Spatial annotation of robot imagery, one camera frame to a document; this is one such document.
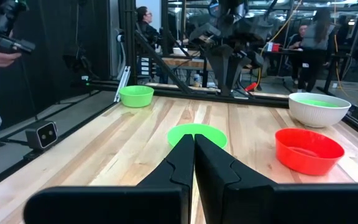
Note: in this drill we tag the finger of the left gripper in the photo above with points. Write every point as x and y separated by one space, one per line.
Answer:
238 65
222 68

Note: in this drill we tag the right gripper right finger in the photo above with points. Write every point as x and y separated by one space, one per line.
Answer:
291 205

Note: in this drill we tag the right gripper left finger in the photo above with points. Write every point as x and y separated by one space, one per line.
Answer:
104 205

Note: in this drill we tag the red plastic bowl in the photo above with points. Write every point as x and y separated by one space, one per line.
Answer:
306 161

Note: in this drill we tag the green plastic bowl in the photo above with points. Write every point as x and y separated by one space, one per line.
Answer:
135 99
197 129

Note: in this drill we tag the plastic bottle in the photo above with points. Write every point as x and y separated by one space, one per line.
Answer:
197 80

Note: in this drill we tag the wooden workbench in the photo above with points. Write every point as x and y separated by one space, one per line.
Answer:
179 62

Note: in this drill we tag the white container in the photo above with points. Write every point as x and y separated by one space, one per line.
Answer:
179 51

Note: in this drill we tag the white ribbed bowl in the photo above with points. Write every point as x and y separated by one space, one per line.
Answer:
315 118

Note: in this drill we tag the silver aluminium extrusion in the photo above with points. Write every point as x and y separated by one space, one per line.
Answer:
122 84

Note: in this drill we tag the black curtain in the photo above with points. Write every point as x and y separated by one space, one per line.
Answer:
57 46

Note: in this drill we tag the black handheld controller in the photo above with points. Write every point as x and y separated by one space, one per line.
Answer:
2 18

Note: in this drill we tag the grey table-level camera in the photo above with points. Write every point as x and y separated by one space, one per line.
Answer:
42 135

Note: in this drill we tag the black aluminium rig frame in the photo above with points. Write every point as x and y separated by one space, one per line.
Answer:
127 46

